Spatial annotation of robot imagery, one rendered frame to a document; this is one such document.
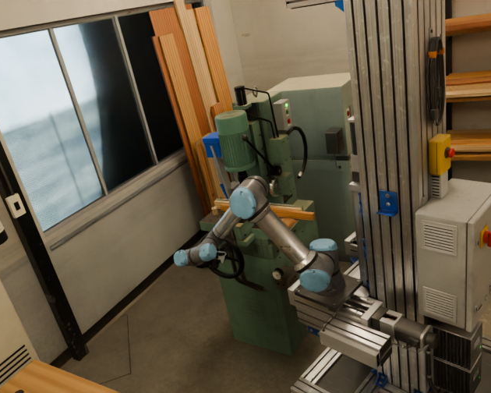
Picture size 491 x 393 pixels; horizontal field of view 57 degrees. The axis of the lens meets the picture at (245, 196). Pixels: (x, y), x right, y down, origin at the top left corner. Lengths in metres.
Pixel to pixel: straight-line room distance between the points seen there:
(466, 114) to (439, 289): 2.87
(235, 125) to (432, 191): 1.07
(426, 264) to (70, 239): 2.35
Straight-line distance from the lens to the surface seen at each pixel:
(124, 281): 3.74
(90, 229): 3.44
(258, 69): 5.03
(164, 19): 4.06
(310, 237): 2.93
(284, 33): 4.83
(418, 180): 1.75
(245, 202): 1.74
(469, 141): 4.22
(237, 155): 2.45
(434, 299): 1.94
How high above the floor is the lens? 2.05
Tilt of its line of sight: 23 degrees down
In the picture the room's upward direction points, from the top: 12 degrees counter-clockwise
